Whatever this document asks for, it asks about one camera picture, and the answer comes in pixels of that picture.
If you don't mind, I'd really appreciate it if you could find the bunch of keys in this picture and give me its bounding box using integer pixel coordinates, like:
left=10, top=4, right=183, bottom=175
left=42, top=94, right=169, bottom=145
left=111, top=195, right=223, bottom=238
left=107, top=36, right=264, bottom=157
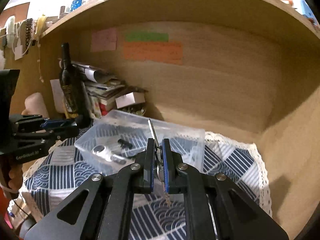
left=148, top=119, right=171, bottom=207

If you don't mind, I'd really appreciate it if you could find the black cylindrical clip object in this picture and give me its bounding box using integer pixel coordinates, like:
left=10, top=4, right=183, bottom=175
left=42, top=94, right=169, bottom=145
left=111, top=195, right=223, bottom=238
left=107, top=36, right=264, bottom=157
left=118, top=139, right=133, bottom=150

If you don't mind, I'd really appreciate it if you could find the clear plastic box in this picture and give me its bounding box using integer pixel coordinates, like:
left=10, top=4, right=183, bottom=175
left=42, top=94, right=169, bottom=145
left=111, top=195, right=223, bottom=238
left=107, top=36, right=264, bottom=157
left=74, top=110, right=205, bottom=176

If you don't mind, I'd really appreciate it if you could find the silver white handheld device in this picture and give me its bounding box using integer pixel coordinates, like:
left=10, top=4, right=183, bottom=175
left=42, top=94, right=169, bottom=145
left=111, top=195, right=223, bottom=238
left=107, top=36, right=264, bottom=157
left=92, top=145, right=127, bottom=165

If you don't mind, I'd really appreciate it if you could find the person left hand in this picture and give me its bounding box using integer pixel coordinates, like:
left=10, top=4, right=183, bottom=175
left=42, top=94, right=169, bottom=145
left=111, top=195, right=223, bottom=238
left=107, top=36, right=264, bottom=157
left=8, top=165, right=23, bottom=191

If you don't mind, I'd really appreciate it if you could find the blue patterned tablecloth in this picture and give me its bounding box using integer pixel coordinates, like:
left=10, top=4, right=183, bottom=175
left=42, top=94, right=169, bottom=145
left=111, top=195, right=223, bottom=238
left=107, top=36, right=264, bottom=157
left=23, top=132, right=272, bottom=239

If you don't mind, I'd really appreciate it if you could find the white small box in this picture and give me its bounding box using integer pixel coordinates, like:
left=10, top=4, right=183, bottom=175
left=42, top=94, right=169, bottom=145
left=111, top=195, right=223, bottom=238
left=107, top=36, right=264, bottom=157
left=116, top=92, right=145, bottom=109

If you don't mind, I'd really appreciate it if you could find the dark wine bottle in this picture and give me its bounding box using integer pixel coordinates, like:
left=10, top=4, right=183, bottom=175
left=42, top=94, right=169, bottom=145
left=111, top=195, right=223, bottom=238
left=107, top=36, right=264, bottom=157
left=59, top=43, right=91, bottom=128

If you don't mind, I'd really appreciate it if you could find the stack of papers and books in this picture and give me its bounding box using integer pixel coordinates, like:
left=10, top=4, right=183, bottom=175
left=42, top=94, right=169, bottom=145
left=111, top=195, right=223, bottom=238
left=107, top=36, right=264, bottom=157
left=57, top=58, right=148, bottom=119

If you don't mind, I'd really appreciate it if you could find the orange sticky note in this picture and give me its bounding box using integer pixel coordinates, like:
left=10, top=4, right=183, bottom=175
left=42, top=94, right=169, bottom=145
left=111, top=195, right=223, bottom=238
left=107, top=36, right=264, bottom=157
left=123, top=42, right=183, bottom=65

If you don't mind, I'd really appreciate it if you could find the pink sticky note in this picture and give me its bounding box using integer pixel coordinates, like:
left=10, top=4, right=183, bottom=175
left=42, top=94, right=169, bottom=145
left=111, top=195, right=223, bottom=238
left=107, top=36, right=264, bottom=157
left=91, top=28, right=117, bottom=52

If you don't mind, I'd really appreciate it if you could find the green sticky note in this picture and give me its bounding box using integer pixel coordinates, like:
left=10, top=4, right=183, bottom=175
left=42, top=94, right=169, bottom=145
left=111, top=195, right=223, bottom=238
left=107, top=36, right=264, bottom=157
left=125, top=31, right=169, bottom=42

